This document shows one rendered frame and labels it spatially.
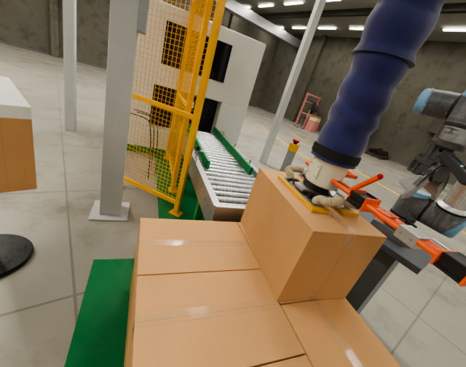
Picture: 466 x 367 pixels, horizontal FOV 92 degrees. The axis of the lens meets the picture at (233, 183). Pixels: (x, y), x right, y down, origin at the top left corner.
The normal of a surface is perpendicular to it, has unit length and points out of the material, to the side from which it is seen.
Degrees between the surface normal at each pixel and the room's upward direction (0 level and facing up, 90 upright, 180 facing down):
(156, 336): 0
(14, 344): 0
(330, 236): 90
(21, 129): 90
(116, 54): 90
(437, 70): 90
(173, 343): 0
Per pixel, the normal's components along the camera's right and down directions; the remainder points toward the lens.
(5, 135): 0.70, 0.47
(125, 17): 0.31, 0.47
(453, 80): -0.79, 0.03
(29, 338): 0.28, -0.87
